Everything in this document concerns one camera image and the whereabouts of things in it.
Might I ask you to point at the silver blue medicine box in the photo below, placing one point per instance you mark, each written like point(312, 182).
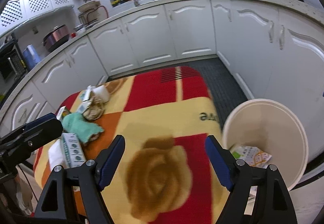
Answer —
point(84, 106)

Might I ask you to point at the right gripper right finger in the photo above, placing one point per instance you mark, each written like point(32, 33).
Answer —
point(257, 195)

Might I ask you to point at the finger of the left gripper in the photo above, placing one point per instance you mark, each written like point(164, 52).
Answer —
point(39, 121)
point(18, 145)

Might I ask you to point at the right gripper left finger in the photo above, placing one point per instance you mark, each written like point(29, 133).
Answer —
point(57, 202)

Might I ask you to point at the green white tissue packet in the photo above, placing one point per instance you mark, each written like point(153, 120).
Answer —
point(56, 155)

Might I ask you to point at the red yellow orange blanket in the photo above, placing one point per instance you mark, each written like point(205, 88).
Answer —
point(165, 175)

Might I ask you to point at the patterned paper food bag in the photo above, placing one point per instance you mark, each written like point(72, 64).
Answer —
point(253, 156)

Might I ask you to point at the beige knitted rag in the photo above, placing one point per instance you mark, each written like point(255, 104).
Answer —
point(96, 109)

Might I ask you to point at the white foam block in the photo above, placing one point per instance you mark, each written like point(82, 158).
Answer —
point(102, 93)

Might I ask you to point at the green terry cloth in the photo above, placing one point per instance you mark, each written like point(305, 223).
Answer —
point(85, 131)

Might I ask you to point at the black floor mat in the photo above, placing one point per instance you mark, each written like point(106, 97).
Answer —
point(217, 87)

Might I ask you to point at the red wire dish rack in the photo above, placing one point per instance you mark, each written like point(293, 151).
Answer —
point(92, 12)

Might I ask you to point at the copper rice cooker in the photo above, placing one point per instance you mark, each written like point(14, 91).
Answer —
point(56, 37)

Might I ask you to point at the long white green box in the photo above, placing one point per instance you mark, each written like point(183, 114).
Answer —
point(73, 152)

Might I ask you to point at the beige round trash bin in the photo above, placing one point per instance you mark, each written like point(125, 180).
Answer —
point(276, 130)

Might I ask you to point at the black microwave oven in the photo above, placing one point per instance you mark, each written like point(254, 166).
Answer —
point(13, 65)

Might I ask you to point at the blue white kettle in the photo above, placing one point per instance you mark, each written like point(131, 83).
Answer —
point(31, 56)

